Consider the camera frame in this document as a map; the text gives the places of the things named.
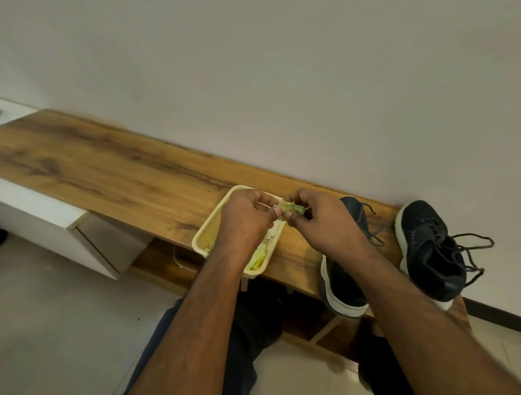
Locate black sneaker with white sole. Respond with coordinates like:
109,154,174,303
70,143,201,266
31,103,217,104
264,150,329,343
395,200,495,311
318,196,386,319

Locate person's right hand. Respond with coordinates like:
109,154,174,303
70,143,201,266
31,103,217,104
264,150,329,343
282,187,373,265

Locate green vegetable piece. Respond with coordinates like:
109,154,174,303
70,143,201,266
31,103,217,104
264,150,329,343
278,200,306,221

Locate green vegetable scraps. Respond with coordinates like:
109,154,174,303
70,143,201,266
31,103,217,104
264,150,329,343
246,244,269,272

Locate white cable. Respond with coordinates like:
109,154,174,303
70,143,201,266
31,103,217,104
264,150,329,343
173,246,198,273

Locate person's left forearm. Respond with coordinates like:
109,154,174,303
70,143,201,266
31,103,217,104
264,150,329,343
127,246,261,395

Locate wooden bench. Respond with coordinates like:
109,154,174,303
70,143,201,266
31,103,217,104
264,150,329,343
0,109,473,363

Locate white cabinet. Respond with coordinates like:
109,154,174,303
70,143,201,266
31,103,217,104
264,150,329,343
0,98,154,281

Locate person's left hand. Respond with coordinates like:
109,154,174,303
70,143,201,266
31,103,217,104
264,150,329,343
212,189,283,256

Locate person's dark trousers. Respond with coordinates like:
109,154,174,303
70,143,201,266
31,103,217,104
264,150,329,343
122,278,416,395

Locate cream plastic basket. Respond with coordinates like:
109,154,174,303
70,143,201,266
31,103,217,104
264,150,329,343
192,185,287,280

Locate person's right forearm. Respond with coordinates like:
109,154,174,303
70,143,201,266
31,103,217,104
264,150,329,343
334,244,521,395

